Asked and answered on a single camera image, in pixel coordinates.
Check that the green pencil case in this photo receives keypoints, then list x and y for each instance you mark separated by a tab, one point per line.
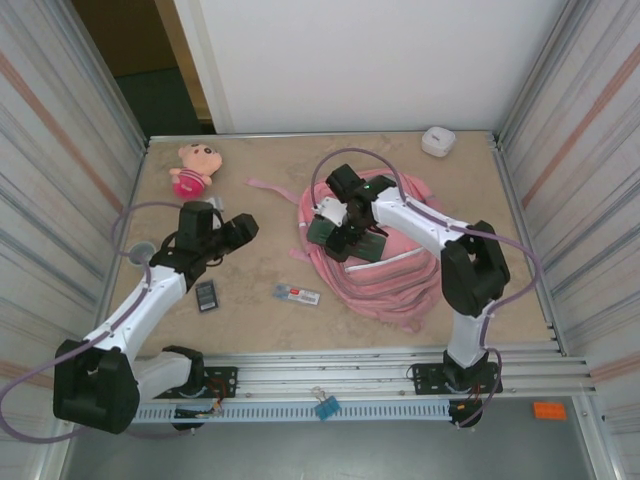
370	247

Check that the clear pencil lead pack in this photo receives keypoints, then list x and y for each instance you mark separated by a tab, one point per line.
297	294

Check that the pink school backpack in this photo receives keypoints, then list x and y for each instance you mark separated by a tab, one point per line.
390	290

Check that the small black barcode box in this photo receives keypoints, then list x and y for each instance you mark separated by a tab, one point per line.
207	297

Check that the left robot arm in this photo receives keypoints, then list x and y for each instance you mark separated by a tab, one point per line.
125	320

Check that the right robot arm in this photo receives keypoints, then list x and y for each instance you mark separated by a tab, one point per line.
470	330

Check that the pink plush doll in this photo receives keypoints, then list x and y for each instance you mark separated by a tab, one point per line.
197	160

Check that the thin aluminium edge strip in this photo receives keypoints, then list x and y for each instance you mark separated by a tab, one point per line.
325	136

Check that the small white plastic box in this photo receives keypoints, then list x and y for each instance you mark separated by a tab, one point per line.
438	142

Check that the blue binder clip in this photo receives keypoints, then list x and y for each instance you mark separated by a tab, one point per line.
325	407

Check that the orange plastic block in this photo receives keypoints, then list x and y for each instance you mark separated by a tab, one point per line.
550	411

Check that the aluminium rail frame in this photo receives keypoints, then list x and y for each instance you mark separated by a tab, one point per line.
325	372

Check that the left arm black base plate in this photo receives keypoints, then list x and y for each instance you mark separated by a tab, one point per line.
225	375

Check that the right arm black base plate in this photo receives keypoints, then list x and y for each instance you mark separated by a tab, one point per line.
425	377

